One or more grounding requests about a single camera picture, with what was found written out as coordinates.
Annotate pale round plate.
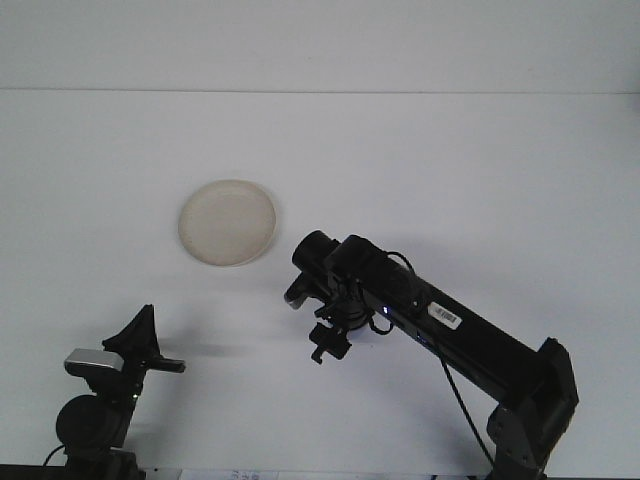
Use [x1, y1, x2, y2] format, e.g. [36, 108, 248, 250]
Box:
[178, 179, 278, 269]

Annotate gripper's grey camera box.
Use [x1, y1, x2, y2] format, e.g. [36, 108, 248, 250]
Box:
[63, 348, 125, 375]
[283, 276, 312, 312]

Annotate arm's black cable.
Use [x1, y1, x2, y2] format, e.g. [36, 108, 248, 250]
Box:
[43, 444, 69, 469]
[369, 251, 496, 464]

